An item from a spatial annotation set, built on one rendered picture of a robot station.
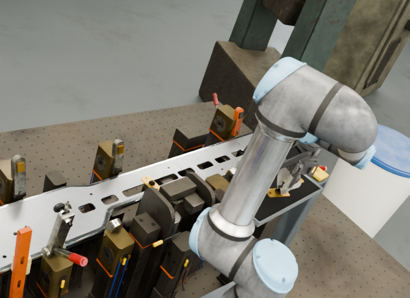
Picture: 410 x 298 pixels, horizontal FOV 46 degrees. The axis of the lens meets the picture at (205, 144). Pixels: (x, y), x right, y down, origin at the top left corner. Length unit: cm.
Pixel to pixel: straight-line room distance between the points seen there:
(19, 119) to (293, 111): 284
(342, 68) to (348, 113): 431
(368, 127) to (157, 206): 67
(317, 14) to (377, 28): 164
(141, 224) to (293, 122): 59
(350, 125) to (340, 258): 139
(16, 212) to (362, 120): 101
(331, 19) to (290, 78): 262
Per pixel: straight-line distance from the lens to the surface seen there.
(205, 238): 116
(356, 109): 95
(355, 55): 518
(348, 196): 340
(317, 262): 219
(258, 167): 103
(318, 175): 181
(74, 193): 160
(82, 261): 122
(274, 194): 160
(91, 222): 152
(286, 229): 196
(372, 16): 506
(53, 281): 135
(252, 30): 422
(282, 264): 114
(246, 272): 114
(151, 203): 141
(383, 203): 339
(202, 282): 187
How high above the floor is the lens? 208
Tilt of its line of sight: 33 degrees down
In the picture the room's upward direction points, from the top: 21 degrees clockwise
